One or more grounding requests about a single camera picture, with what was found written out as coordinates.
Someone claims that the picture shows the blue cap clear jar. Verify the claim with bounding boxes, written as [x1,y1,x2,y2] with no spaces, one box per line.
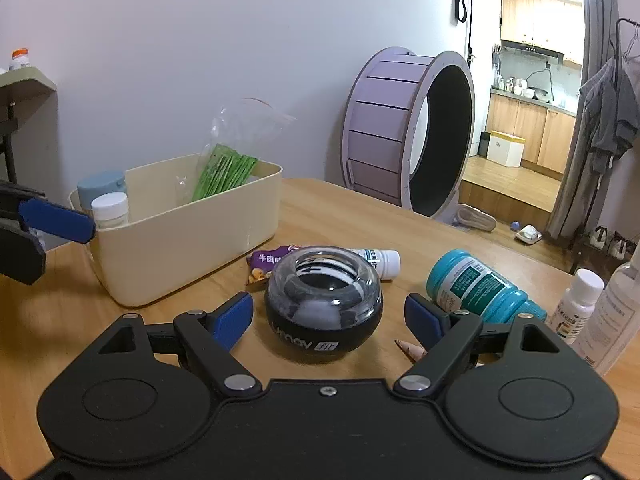
[76,170,127,214]

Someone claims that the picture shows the large white pill bottle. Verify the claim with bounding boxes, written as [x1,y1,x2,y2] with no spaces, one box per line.
[91,192,129,229]

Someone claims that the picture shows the floral paper cone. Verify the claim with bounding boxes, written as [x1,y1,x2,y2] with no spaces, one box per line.
[394,339,427,363]

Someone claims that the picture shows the clear spray bottle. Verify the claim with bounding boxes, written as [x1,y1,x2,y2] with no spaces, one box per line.
[572,247,640,376]

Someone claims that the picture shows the teal plastic bottle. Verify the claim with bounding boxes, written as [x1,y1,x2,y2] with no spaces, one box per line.
[425,249,547,324]

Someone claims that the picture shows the purple snack packet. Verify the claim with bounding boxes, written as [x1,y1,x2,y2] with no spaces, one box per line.
[246,245,299,286]

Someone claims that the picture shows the small white pill bottle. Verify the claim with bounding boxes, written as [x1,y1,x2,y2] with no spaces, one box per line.
[349,248,401,281]

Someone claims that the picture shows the black gyro wrist ball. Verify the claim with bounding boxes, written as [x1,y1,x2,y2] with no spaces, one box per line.
[265,246,384,356]

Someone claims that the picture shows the bag of green packets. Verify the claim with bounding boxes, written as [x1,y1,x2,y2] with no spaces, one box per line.
[175,98,295,205]

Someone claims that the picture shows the cream plastic storage bin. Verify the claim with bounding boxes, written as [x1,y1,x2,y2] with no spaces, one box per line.
[85,154,282,308]

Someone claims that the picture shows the orange cap white bottle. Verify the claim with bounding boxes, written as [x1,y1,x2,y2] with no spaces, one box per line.
[9,49,30,70]

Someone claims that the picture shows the white box yellow lid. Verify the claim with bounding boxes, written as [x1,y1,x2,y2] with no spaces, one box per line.
[487,131,525,168]

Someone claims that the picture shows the purple cat exercise wheel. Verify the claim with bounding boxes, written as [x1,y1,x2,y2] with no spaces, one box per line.
[341,47,475,218]

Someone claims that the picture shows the black clothes rack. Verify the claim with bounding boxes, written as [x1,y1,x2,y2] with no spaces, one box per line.
[568,18,639,249]

